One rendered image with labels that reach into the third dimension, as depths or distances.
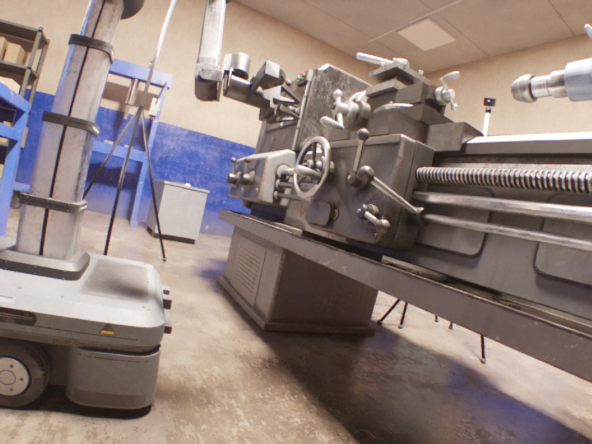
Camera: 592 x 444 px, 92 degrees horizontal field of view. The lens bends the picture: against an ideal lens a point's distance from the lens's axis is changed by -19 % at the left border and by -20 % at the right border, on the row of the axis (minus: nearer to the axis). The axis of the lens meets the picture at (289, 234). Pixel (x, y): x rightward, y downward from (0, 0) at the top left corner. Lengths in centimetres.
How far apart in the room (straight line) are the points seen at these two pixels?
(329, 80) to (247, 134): 337
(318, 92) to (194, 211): 212
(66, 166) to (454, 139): 99
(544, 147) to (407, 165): 33
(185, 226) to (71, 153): 269
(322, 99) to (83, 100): 120
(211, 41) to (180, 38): 425
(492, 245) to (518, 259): 8
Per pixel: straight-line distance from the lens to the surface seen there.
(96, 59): 97
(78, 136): 93
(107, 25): 102
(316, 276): 163
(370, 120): 104
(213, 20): 102
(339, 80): 188
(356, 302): 181
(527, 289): 83
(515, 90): 124
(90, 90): 95
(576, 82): 114
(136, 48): 510
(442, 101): 116
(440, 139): 102
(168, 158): 483
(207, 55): 92
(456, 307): 71
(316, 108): 177
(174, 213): 349
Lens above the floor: 53
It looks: 4 degrees down
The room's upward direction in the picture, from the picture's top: 13 degrees clockwise
